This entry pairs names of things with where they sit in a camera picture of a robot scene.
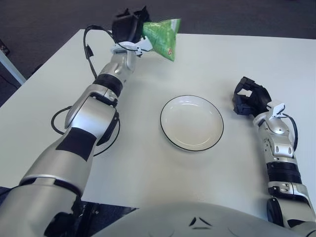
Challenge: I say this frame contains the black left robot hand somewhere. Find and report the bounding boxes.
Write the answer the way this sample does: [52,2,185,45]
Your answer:
[111,7,152,45]

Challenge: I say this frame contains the white plate with black rim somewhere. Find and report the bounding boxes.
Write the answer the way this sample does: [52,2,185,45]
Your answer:
[159,95,225,152]

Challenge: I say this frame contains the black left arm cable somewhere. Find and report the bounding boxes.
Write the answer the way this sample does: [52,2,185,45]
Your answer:
[51,24,121,158]

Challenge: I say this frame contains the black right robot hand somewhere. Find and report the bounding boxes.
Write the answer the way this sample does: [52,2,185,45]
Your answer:
[232,76,272,116]

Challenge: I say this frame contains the green snack bag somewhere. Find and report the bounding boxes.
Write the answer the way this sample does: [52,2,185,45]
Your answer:
[142,17,182,62]

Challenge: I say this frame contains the white desk frame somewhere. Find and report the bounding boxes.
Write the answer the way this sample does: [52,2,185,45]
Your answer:
[0,52,27,86]

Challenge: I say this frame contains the grey robot torso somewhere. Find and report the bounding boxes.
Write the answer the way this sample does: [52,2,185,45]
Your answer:
[92,201,316,237]

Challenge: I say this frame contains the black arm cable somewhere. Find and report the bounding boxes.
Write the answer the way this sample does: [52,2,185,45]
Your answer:
[51,24,121,158]
[281,113,298,151]

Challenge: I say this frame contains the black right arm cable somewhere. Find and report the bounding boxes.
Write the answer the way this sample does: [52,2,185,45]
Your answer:
[281,113,298,151]

